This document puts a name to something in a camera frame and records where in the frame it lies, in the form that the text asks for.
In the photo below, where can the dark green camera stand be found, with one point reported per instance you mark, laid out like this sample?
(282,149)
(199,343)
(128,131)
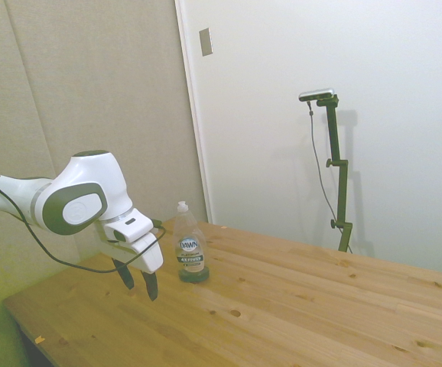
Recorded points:
(339,172)

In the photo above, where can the small orange tape scrap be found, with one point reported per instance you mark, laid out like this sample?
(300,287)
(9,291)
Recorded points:
(39,338)

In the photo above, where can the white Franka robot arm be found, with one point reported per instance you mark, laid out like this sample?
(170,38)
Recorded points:
(87,179)

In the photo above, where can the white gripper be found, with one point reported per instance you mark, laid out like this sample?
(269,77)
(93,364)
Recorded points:
(148,257)

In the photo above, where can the clear Dawn dish soap bottle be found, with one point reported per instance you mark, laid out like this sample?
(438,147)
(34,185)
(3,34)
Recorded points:
(191,244)

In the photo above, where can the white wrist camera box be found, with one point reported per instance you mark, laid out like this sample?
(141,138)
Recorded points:
(128,227)

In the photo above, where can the white door frame strip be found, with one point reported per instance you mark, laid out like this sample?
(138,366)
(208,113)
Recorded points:
(192,111)

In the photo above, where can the silver exterior camera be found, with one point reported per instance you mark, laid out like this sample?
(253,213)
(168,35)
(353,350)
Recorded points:
(316,94)

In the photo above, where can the grey wall switch plate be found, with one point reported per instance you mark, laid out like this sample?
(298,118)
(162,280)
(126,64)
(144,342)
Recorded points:
(205,42)

